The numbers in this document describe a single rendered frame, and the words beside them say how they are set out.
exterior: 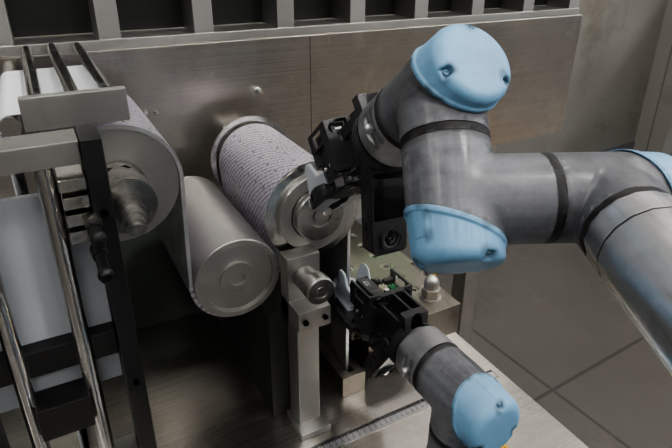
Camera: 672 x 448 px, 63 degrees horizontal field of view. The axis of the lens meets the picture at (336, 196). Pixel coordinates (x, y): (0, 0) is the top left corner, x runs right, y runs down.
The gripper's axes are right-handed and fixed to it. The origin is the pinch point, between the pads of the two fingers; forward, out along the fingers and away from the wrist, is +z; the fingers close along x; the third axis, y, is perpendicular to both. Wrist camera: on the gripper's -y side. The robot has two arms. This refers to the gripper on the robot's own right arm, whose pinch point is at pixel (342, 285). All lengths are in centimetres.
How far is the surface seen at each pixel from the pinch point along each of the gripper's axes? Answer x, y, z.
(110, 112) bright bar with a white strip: 30.9, 34.2, -5.4
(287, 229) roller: 10.7, 14.5, -3.4
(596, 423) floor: -119, -109, 20
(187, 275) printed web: 24.4, 10.2, -1.5
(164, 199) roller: 26.1, 21.8, -1.9
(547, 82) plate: -75, 19, 30
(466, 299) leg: -73, -55, 46
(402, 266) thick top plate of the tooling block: -17.9, -6.1, 8.3
